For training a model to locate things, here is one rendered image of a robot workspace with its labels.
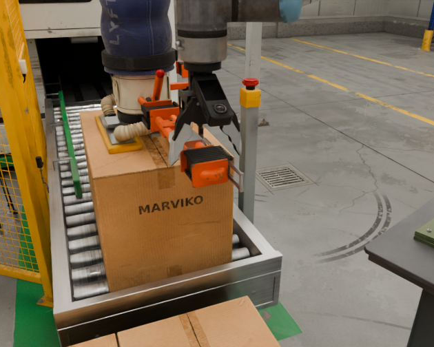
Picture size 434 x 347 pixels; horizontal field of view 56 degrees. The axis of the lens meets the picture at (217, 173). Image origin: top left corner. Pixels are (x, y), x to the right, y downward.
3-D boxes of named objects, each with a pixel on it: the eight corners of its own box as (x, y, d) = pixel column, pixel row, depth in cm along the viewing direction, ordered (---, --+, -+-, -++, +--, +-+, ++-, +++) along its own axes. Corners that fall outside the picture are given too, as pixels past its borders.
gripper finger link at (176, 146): (165, 157, 86) (189, 120, 84) (173, 168, 81) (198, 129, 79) (153, 150, 84) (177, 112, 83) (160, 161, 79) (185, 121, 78)
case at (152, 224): (92, 202, 175) (78, 111, 157) (182, 186, 187) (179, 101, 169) (109, 295, 124) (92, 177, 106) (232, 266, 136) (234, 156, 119)
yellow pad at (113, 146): (94, 120, 148) (93, 107, 146) (122, 117, 152) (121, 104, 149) (109, 155, 120) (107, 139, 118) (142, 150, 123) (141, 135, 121)
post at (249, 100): (235, 276, 215) (239, 87, 171) (246, 273, 217) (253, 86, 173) (240, 284, 209) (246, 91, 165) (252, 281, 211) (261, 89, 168)
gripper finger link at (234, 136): (240, 138, 90) (218, 108, 85) (252, 147, 85) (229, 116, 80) (230, 147, 90) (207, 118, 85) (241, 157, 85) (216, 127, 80)
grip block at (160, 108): (141, 122, 116) (140, 102, 113) (175, 118, 119) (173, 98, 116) (148, 132, 109) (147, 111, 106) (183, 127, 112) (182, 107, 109)
